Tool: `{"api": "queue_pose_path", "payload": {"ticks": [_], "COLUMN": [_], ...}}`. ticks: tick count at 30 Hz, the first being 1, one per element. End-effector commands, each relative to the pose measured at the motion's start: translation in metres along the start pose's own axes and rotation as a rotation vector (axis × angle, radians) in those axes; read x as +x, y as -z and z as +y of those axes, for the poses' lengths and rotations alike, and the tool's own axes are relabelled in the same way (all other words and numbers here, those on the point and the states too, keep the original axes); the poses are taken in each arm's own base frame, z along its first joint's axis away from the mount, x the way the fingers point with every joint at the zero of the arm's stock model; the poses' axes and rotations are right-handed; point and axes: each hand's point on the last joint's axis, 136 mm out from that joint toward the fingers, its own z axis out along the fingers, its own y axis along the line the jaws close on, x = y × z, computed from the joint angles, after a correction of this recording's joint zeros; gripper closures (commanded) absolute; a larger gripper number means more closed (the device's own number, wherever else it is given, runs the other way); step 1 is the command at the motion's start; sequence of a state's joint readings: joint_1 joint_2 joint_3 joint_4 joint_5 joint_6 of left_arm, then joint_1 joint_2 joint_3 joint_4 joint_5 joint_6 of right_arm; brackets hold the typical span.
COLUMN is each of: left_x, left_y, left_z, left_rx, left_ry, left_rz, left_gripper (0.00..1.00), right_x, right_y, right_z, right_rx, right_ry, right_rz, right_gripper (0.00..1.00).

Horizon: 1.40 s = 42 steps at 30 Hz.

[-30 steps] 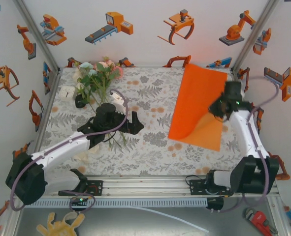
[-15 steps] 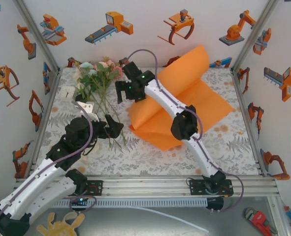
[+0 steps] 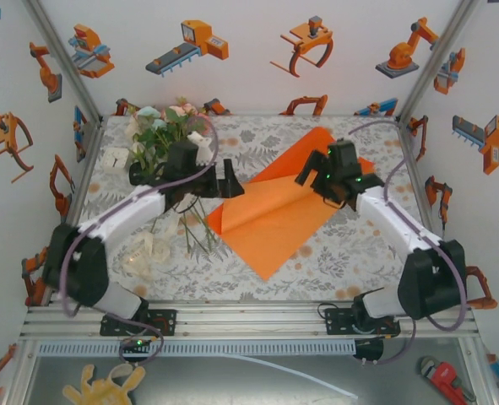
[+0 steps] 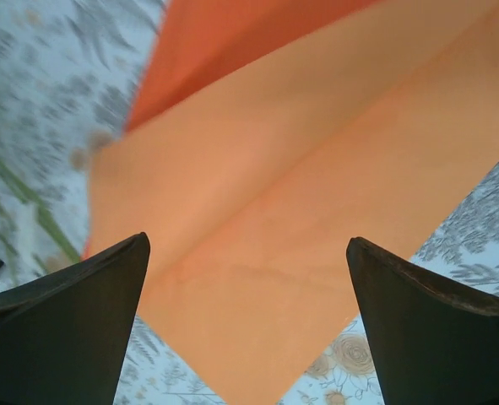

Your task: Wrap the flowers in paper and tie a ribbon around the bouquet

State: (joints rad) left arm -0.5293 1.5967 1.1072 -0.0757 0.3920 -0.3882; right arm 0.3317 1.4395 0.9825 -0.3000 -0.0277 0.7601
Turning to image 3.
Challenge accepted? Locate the artificial flower bouquet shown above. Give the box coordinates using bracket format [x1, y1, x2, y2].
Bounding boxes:
[124, 95, 223, 255]

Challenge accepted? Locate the orange wrapping paper sheet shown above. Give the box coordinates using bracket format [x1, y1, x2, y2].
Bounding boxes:
[206, 126, 375, 282]

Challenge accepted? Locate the cream ribbon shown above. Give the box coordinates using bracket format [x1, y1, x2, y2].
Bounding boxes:
[122, 214, 172, 282]

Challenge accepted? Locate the small black rounded device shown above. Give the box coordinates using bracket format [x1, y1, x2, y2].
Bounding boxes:
[128, 163, 149, 186]

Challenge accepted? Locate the white square box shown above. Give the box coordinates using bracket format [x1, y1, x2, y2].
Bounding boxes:
[100, 146, 131, 175]

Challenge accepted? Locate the floral patterned tablecloth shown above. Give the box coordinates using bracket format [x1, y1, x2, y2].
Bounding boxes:
[57, 114, 448, 303]

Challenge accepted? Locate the black controller with green light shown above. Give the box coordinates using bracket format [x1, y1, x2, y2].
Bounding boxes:
[120, 337, 151, 354]

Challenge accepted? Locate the thin white strip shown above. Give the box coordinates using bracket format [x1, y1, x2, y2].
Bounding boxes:
[214, 353, 359, 400]

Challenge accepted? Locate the red pipe wrench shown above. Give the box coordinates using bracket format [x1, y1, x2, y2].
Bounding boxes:
[417, 356, 479, 404]

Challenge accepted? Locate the yellow cloth cutout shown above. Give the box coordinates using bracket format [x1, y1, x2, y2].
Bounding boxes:
[62, 363, 147, 405]

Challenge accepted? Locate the aluminium side rail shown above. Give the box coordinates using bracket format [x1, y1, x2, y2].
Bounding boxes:
[394, 116, 461, 304]
[41, 116, 106, 307]

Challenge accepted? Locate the aluminium frame rail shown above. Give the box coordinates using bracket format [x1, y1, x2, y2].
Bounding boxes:
[19, 301, 480, 341]

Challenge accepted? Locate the aluminium corner post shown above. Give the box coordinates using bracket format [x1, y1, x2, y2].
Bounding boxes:
[396, 0, 482, 123]
[20, 0, 105, 123]

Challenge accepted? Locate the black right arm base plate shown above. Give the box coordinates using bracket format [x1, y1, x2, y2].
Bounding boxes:
[323, 307, 402, 338]

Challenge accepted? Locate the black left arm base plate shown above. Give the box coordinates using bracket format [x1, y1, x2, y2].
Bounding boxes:
[100, 309, 178, 338]

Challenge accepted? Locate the white slotted cable duct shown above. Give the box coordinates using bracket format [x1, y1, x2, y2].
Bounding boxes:
[35, 340, 356, 356]

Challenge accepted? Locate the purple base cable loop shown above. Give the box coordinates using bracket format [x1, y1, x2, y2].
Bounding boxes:
[119, 324, 165, 366]
[356, 314, 417, 366]

